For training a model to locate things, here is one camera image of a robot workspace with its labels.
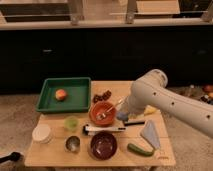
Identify blue sponge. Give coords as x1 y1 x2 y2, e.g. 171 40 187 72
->
116 112 128 121

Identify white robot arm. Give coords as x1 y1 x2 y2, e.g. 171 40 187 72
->
118 69 213 138

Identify orange bowl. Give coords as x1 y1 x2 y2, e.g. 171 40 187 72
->
89 101 116 126

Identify purple bowl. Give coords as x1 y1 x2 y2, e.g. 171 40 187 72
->
89 132 117 160

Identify black yellow scrub brush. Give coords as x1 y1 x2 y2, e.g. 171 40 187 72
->
123 120 145 126

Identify dark grapes bunch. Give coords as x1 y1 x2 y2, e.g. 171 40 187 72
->
93 90 112 103

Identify metal fork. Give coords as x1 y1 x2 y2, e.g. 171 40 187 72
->
96 100 123 120

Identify yellow banana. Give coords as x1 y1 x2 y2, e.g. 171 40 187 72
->
143 106 157 115

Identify wooden table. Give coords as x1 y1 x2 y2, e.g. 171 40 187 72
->
24 80 177 171

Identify grey folded cloth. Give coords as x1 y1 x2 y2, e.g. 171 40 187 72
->
140 120 161 149

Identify green cucumber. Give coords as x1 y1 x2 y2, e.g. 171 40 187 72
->
127 143 155 157

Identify green plastic cup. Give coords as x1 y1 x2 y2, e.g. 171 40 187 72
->
64 116 78 132

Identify orange peach fruit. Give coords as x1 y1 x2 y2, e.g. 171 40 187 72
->
55 89 67 101

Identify metal cup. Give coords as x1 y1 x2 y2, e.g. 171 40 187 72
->
65 136 80 153

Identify green plastic tray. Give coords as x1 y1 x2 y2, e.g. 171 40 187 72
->
36 77 91 114

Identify white stacked plates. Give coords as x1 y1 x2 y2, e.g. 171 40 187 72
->
32 124 52 143

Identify black object on floor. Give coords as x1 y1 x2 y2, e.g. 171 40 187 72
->
0 152 21 164

